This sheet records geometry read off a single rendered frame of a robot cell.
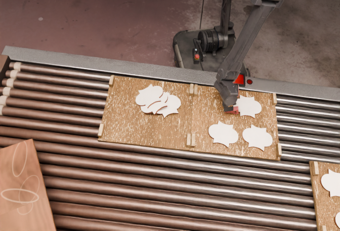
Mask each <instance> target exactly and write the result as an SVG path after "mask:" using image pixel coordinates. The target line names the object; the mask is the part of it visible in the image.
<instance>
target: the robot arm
mask: <svg viewBox="0 0 340 231"><path fill-rule="evenodd" d="M283 1H284V0H251V2H252V3H253V8H252V11H251V13H250V15H249V17H248V19H247V21H246V23H245V24H244V26H243V28H242V30H241V32H240V34H239V36H238V38H237V40H236V42H235V44H234V46H233V48H232V50H231V51H230V53H229V55H228V56H227V57H226V58H225V60H224V62H222V63H221V65H220V67H219V70H218V73H217V75H216V79H217V80H216V81H215V83H214V87H215V89H216V90H217V91H218V92H219V93H220V96H221V98H222V100H223V103H222V105H223V107H224V112H225V113H233V114H238V106H236V107H233V106H232V107H228V106H230V105H236V101H237V97H239V85H238V84H234V83H233V82H235V80H236V79H237V78H238V76H239V73H240V72H241V71H240V69H241V67H242V63H243V60H244V58H245V56H246V54H247V53H248V51H249V49H250V47H251V46H252V44H253V42H254V40H255V38H256V37H257V35H258V33H259V31H260V29H261V28H262V26H263V24H264V22H265V20H266V19H267V17H268V16H269V14H270V13H271V12H272V11H273V10H274V9H275V7H276V8H279V7H280V6H281V5H282V3H283ZM234 111H236V112H234Z"/></svg>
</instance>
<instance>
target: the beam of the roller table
mask: <svg viewBox="0 0 340 231"><path fill-rule="evenodd" d="M2 55H8V56H9V57H10V59H11V61H12V62H21V63H23V64H31V65H39V66H47V67H55V68H63V69H71V70H79V71H86V72H95V73H103V74H110V75H118V76H126V77H134V78H142V79H150V80H158V81H166V82H174V83H183V84H194V85H195V84H197V85H201V86H209V87H214V83H215V81H216V80H217V79H216V75H217V73H216V72H208V71H201V70H193V69H185V68H177V67H170V66H161V65H153V64H146V63H138V62H130V61H122V60H115V59H106V58H99V57H91V56H83V55H75V54H67V53H60V52H51V51H44V50H36V49H28V48H20V47H13V46H8V45H6V46H5V48H4V50H3V52H2ZM248 79H250V80H252V84H248V83H247V82H246V81H247V80H248ZM239 90H245V91H254V92H259V93H268V94H273V93H275V94H276V96H281V97H289V98H297V99H305V100H313V101H321V102H329V103H337V104H340V88H334V87H326V86H318V85H310V84H303V83H295V82H287V81H279V80H271V79H263V78H256V77H248V76H246V77H245V87H240V86H239Z"/></svg>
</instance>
